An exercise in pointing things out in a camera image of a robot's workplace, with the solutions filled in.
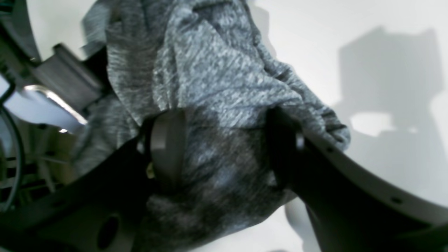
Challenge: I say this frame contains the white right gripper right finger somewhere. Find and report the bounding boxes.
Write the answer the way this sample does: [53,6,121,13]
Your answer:
[267,107,448,252]

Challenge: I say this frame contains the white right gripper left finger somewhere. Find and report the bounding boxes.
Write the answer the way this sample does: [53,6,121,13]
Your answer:
[1,110,186,252]

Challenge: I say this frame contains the grey long-sleeve T-shirt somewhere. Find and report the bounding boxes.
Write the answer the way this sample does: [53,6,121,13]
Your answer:
[72,0,350,252]

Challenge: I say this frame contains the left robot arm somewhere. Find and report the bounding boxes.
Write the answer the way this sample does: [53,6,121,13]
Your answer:
[1,0,107,212]

